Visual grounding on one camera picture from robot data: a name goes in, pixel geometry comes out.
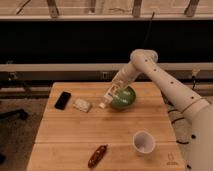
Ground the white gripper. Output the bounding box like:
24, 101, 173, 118
112, 77, 128, 90

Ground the small clear plastic bottle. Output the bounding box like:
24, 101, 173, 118
99, 85, 118, 109

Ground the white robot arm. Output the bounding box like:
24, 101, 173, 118
113, 49, 213, 171

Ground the green ceramic bowl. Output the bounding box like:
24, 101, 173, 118
110, 86, 136, 110

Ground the white wrapped packet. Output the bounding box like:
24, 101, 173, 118
73, 98, 92, 113

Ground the black smartphone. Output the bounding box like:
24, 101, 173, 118
54, 92, 71, 110

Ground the white paper cup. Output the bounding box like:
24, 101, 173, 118
133, 131, 156, 155

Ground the red brown sausage snack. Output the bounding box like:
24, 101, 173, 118
88, 145, 107, 168

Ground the black office chair base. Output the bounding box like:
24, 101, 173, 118
0, 109, 29, 120

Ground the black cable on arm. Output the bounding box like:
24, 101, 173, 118
142, 11, 156, 51

